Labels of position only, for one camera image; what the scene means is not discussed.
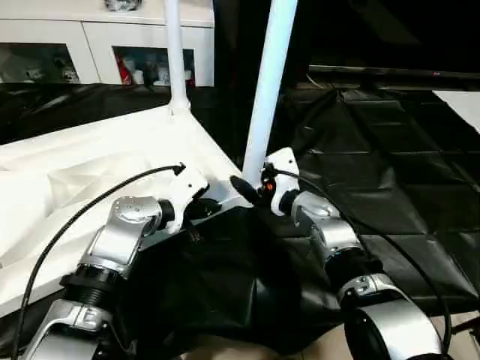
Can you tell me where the black mat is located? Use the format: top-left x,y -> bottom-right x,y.
0,80 -> 480,353

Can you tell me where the large black case yellow label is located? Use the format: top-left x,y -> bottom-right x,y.
213,0 -> 313,95

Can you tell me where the red bottle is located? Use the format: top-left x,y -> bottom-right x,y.
117,55 -> 134,86

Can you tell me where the grey metal bar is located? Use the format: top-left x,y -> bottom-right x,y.
307,64 -> 480,80

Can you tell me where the white cabinet with glass doors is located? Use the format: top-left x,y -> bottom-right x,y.
0,0 -> 216,89

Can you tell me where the white flat panel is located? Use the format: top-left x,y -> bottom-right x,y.
430,89 -> 480,135

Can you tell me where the thin black rod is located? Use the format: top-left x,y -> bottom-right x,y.
451,319 -> 480,338

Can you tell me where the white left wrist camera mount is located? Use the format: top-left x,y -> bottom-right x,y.
163,164 -> 212,236

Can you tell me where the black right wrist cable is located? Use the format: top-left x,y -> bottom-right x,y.
267,166 -> 454,356

